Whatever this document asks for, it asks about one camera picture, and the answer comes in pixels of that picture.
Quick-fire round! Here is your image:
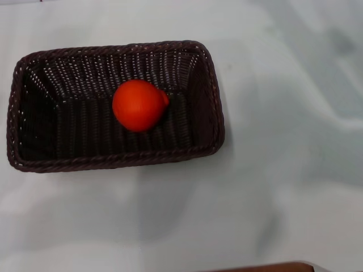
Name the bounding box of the dark brown woven basket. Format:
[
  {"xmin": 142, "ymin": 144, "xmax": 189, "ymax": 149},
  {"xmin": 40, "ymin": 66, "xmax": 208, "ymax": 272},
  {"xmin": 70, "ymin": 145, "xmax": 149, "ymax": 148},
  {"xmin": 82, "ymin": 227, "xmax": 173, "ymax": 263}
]
[{"xmin": 6, "ymin": 40, "xmax": 226, "ymax": 174}]

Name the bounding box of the orange round fruit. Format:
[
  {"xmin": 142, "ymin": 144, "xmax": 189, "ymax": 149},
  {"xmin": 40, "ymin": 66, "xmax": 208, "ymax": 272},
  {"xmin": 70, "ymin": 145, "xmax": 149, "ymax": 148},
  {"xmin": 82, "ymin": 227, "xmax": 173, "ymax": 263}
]
[{"xmin": 112, "ymin": 79, "xmax": 171, "ymax": 133}]

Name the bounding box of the white tablecloth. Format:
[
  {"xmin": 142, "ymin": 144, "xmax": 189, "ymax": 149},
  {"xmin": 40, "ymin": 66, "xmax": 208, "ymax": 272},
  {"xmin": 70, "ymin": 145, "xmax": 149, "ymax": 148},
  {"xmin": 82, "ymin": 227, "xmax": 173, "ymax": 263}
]
[{"xmin": 0, "ymin": 0, "xmax": 363, "ymax": 272}]

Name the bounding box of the brown wooden edge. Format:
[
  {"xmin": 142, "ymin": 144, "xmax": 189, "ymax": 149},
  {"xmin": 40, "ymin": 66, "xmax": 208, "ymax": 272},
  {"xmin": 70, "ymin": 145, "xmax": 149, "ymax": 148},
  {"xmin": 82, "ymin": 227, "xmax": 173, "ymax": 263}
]
[{"xmin": 209, "ymin": 261, "xmax": 316, "ymax": 272}]

